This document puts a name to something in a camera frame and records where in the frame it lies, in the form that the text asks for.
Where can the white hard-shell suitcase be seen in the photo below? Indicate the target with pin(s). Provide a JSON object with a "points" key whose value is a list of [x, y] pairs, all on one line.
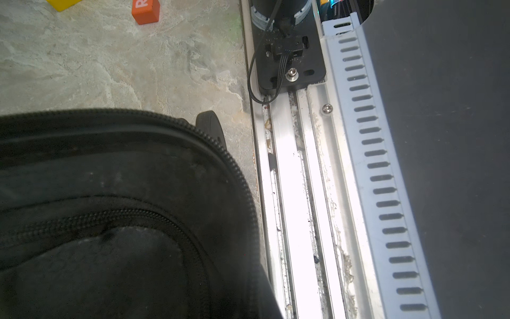
{"points": [[126, 214]]}

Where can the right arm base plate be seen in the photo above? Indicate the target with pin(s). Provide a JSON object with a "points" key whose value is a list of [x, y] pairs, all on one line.
{"points": [[288, 58]]}

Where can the white slotted cable duct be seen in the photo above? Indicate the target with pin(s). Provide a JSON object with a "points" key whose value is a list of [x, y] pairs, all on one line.
{"points": [[401, 272]]}

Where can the small red cube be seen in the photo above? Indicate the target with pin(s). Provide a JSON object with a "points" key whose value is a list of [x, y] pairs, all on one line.
{"points": [[145, 11]]}

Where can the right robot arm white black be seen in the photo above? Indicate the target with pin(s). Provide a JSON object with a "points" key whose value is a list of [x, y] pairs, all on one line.
{"points": [[292, 11]]}

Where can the aluminium mounting rail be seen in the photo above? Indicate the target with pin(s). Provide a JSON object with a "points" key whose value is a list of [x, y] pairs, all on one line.
{"points": [[318, 254]]}

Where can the yellow triangular plastic piece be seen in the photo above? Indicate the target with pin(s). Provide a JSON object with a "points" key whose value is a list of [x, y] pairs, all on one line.
{"points": [[61, 5]]}

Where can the right controller circuit board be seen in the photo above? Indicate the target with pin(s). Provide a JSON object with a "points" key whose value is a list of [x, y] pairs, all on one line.
{"points": [[337, 9]]}

